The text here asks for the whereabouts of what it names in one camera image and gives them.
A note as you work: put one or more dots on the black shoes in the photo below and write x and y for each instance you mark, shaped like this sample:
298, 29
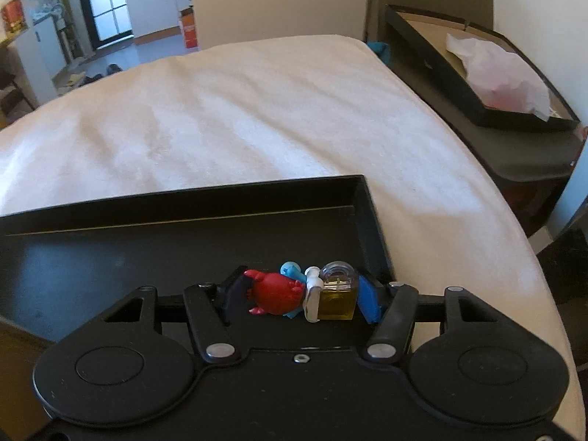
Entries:
113, 69

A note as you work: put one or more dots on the red tin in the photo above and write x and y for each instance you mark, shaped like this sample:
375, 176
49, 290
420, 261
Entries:
13, 16

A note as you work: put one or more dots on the red crab figure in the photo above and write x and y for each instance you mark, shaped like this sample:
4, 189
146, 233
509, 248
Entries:
275, 294

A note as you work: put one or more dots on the black side table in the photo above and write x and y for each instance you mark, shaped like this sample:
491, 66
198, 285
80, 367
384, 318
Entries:
528, 156

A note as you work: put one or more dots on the black tray with cardboard liner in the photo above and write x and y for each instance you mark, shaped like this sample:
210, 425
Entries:
441, 69

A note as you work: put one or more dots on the black-framed glass door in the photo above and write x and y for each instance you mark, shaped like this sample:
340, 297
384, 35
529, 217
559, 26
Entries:
108, 4

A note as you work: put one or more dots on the teal cloth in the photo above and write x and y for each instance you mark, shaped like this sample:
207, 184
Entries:
381, 53

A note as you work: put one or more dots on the orange carton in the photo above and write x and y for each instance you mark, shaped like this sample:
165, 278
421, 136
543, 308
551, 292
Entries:
189, 30

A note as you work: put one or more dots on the large black tray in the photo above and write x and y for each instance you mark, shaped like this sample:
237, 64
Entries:
138, 248

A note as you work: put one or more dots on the yellow perfume bottle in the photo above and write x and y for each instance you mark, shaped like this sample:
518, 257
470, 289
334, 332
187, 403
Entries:
337, 305

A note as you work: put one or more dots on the white kitchen cabinet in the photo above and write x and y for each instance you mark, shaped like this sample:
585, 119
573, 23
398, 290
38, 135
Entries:
151, 0

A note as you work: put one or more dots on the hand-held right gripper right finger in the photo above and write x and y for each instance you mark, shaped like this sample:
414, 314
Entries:
370, 298

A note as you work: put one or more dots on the blue and white figure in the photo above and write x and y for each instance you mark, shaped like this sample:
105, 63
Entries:
312, 301

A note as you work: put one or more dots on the white low cabinet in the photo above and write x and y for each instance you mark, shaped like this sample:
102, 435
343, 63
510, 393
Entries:
43, 55

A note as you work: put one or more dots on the brown cardboard box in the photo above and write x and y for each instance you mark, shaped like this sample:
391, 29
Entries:
18, 358

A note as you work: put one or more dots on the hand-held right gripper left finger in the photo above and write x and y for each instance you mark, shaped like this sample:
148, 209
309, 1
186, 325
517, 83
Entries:
235, 296

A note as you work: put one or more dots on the white plastic bag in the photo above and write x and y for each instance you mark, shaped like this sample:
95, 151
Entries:
500, 73

